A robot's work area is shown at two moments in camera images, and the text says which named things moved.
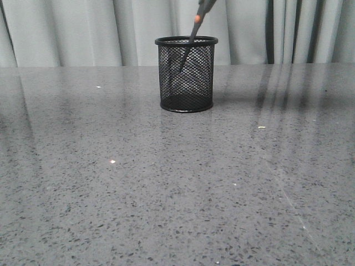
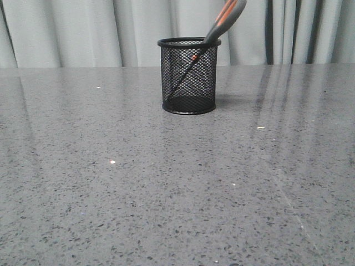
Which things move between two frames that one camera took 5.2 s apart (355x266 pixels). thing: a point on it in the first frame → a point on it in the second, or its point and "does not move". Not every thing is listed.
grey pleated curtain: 122,33 does not move
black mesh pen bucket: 186,72 does not move
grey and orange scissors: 204,5 → 229,13
